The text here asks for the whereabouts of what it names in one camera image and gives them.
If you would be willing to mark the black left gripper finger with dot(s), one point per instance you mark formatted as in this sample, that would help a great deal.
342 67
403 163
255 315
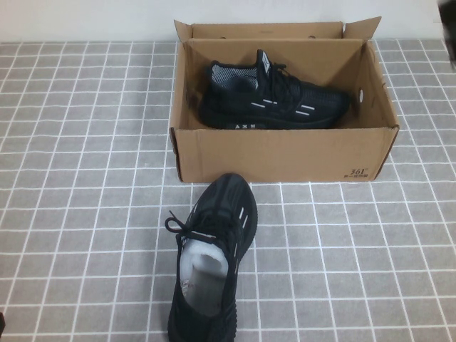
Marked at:
2 320

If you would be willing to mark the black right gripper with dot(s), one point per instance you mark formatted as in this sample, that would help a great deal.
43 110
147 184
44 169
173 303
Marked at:
449 25

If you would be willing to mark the black sneaker with striped collar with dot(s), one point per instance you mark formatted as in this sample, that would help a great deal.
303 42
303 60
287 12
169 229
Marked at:
278 103

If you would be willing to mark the white foam shoe stuffing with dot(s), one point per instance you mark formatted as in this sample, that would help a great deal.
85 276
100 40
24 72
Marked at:
199 256

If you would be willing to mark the brown cardboard shoe box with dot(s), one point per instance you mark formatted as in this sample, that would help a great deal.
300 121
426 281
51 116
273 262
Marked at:
285 156

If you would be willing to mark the grey grid tablecloth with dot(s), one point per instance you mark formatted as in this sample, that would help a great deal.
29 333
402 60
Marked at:
89 178

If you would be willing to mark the black sneaker with looped lace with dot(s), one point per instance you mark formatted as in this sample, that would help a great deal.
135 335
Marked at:
221 199

